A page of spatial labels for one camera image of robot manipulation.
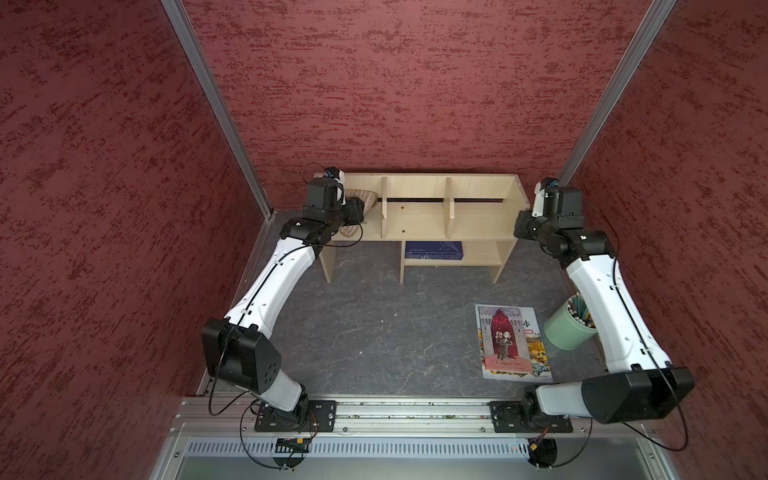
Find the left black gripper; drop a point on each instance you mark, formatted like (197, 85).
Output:
(355, 211)

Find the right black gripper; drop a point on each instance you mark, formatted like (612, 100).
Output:
(519, 226)

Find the beige striped fluffy cloth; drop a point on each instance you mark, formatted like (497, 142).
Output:
(370, 199)

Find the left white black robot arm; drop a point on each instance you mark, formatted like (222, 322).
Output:
(238, 348)

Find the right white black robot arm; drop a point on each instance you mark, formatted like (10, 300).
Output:
(641, 382)

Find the light wooden bookshelf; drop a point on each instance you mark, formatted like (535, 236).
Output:
(477, 210)

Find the blue book on shelf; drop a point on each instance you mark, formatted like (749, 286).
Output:
(434, 250)

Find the green cup of pencils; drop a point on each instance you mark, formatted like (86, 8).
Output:
(571, 325)

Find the red illustrated picture book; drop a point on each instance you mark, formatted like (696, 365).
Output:
(511, 345)

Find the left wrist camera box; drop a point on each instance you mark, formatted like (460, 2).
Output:
(338, 177)

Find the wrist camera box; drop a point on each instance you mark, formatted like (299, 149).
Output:
(541, 195)
(338, 177)

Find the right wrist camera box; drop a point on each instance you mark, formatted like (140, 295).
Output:
(541, 195)

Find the right aluminium corner post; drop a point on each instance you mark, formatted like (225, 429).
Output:
(644, 36)

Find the aluminium corner post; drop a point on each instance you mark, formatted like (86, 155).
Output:
(644, 36)
(183, 28)

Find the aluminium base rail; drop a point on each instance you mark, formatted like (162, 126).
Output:
(382, 427)

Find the left aluminium corner post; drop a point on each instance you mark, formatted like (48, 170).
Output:
(183, 28)

